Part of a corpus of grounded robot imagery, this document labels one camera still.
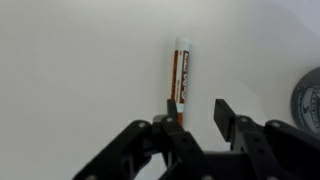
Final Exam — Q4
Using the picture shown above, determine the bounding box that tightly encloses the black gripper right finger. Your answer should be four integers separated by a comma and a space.
213, 98, 320, 180

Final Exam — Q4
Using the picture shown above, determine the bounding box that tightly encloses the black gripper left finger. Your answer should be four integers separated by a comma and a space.
71, 98, 214, 180

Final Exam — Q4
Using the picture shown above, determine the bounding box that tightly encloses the red dry-erase marker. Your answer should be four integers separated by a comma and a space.
169, 35, 193, 130

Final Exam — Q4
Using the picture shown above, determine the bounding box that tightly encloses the dark blue ceramic mug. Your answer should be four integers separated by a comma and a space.
290, 66, 320, 140

